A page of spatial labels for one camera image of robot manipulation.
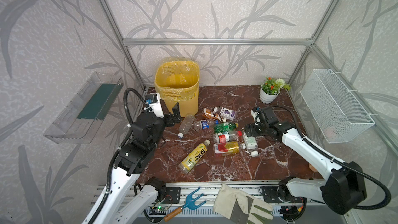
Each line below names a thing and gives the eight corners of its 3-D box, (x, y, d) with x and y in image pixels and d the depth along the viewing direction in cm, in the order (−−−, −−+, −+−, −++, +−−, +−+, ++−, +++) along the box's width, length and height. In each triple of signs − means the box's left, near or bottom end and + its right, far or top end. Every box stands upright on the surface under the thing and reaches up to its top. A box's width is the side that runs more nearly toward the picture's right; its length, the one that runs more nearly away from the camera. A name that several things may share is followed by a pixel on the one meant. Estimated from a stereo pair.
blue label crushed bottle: (194, 132, 98) (193, 128, 94) (193, 124, 102) (192, 121, 98) (219, 128, 100) (220, 124, 96) (217, 121, 103) (218, 117, 100)
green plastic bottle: (214, 134, 96) (215, 132, 94) (212, 127, 99) (212, 124, 97) (239, 129, 98) (239, 127, 96) (236, 122, 102) (236, 119, 99)
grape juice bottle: (211, 116, 106) (211, 112, 102) (214, 109, 110) (214, 105, 107) (234, 122, 103) (234, 118, 99) (236, 114, 107) (237, 111, 103)
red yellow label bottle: (213, 155, 87) (213, 151, 83) (213, 145, 91) (213, 141, 87) (245, 155, 87) (246, 151, 83) (243, 145, 91) (245, 141, 87)
